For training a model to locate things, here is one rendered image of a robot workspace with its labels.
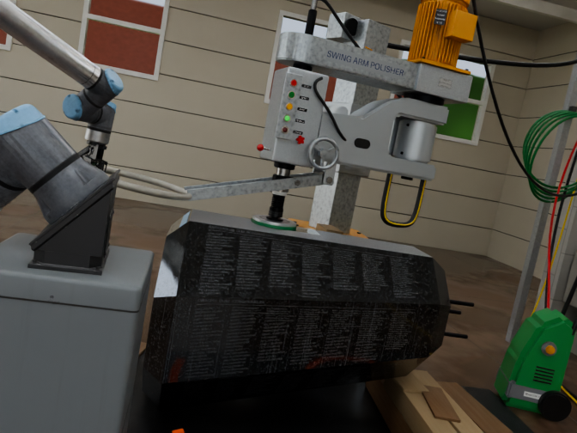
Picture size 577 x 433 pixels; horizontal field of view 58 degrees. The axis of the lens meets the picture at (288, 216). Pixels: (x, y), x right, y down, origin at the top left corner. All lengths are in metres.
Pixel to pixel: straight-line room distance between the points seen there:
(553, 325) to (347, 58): 1.92
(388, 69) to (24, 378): 1.92
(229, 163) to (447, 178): 3.79
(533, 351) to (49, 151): 2.77
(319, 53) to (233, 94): 6.11
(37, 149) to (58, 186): 0.10
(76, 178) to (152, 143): 7.08
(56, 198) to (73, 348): 0.36
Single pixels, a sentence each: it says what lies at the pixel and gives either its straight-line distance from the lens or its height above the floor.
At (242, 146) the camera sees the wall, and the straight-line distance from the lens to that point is 8.45.
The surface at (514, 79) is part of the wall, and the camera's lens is 10.06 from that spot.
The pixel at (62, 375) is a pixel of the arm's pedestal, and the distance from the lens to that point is 1.38.
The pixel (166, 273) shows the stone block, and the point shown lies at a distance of 2.12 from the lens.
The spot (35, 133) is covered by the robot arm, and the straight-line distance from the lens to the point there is 1.40.
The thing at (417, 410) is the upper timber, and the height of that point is 0.25.
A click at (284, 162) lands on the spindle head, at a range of 2.34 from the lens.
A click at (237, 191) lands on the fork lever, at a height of 1.01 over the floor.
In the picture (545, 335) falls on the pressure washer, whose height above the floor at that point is 0.47.
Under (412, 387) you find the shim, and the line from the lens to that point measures 2.59.
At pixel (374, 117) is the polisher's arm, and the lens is 2.51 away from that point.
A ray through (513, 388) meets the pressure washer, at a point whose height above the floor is 0.12.
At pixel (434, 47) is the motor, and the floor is 1.83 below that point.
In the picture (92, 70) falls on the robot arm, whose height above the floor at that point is 1.37.
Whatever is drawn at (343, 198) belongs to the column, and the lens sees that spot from 3.19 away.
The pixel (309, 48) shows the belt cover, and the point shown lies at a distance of 2.39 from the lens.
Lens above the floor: 1.23
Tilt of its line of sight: 7 degrees down
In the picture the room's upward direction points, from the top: 11 degrees clockwise
